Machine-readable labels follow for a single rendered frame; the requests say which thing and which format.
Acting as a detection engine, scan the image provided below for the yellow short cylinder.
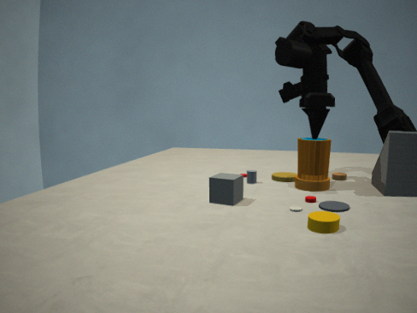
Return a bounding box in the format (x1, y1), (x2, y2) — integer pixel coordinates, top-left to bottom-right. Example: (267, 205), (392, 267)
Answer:
(308, 211), (340, 233)

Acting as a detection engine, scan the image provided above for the yellow round disc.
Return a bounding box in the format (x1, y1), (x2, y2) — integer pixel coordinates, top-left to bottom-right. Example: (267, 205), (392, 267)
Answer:
(272, 172), (297, 182)

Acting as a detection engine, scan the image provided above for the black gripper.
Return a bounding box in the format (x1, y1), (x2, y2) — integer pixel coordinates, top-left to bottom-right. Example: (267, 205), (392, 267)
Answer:
(299, 69), (335, 139)

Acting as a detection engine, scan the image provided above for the grey flat disc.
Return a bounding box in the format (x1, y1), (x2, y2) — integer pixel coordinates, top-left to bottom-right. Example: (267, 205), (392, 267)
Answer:
(319, 201), (349, 212)

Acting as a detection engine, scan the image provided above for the small white disc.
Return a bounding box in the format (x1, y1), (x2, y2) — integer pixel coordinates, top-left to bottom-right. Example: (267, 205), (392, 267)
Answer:
(290, 206), (302, 212)

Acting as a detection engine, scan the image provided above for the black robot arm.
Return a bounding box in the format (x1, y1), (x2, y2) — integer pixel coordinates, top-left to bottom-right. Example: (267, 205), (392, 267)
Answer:
(275, 21), (417, 143)

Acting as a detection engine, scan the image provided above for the grey cylinder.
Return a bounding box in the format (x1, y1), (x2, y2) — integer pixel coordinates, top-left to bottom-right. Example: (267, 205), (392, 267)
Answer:
(247, 170), (257, 184)

